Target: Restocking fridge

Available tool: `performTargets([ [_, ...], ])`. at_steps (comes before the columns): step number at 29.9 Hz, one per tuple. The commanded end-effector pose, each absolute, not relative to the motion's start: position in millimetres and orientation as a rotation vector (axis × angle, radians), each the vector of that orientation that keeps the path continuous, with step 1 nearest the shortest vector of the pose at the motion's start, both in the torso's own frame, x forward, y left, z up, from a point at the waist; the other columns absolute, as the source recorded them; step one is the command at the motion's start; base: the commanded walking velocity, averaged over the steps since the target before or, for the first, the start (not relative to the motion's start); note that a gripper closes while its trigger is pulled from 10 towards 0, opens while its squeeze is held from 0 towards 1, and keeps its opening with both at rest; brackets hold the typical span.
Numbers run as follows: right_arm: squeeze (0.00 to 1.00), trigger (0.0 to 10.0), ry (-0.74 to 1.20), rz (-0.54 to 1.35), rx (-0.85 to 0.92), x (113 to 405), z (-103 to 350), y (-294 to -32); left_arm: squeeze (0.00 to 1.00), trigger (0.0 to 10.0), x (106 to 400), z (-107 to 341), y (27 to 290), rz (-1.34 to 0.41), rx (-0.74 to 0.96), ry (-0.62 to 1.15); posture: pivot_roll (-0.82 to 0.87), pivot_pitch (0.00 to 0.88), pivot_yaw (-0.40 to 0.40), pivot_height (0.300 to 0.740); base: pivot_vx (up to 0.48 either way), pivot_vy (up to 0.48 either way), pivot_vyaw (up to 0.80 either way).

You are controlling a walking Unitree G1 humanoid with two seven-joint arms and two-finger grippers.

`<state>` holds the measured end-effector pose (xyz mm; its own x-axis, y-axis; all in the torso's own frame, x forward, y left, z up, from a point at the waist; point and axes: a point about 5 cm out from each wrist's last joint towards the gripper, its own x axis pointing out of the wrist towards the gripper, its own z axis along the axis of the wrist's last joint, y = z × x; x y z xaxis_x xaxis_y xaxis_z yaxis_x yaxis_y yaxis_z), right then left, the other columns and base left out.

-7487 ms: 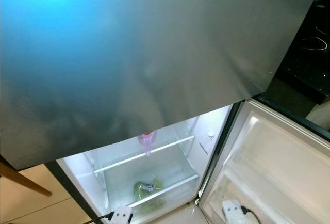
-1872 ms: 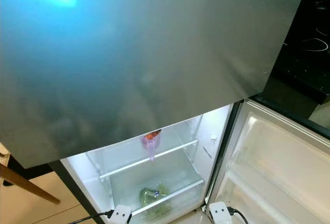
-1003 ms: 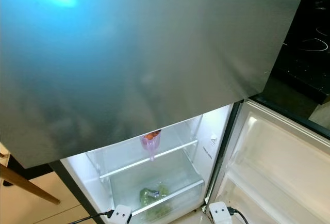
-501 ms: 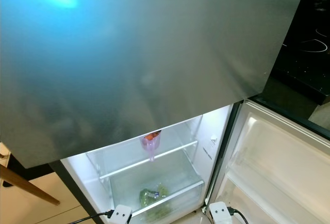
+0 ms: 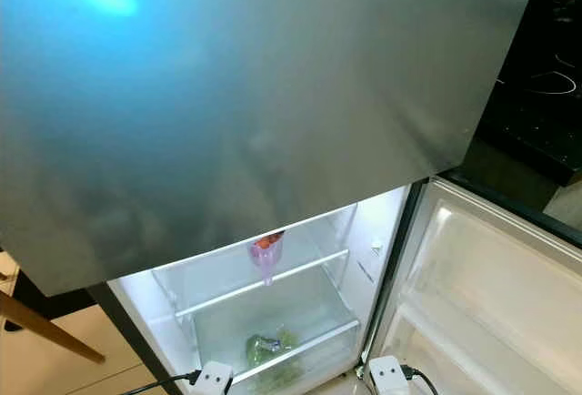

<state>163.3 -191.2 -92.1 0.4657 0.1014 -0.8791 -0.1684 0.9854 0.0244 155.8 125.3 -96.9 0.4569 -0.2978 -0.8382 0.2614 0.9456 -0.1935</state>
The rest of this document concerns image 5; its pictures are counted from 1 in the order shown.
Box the large black floor mat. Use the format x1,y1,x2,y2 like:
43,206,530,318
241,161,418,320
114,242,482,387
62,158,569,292
9,263,115,332

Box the glass fridge shelf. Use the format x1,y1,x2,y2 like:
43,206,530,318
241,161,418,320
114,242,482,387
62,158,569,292
173,248,351,319

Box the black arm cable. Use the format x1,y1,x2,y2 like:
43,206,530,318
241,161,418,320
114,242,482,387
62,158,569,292
118,370,203,395
405,365,442,395

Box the light wooden dining table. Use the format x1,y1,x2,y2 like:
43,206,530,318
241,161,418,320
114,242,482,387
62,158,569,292
0,249,107,365

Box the silver fridge freezer door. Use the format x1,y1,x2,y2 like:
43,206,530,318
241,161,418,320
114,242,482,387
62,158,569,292
0,0,547,298

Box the bagged green vegetables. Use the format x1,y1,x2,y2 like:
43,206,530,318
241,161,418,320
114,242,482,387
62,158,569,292
244,327,299,389

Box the silver fridge main door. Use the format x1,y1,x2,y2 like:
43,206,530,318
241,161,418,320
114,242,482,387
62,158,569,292
364,177,582,395

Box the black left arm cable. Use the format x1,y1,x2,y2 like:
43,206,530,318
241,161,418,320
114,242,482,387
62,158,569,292
118,370,203,395

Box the clear crisper drawer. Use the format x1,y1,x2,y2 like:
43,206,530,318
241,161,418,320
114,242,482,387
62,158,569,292
191,318,362,391

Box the black glass cooktop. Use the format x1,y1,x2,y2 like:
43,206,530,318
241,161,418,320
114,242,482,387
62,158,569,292
446,0,582,223

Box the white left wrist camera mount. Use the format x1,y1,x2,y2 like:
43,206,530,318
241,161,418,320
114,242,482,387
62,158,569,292
196,361,235,395

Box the purple plastic measuring jug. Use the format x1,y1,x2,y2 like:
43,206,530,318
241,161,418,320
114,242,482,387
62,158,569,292
250,234,285,287

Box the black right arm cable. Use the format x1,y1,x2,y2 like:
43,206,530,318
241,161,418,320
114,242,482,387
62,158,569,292
405,365,442,395

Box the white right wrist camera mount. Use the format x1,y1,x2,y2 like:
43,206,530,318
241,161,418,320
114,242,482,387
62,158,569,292
368,356,412,395

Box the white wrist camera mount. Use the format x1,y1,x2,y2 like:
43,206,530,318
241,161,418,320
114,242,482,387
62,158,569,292
368,356,412,395
196,361,235,395

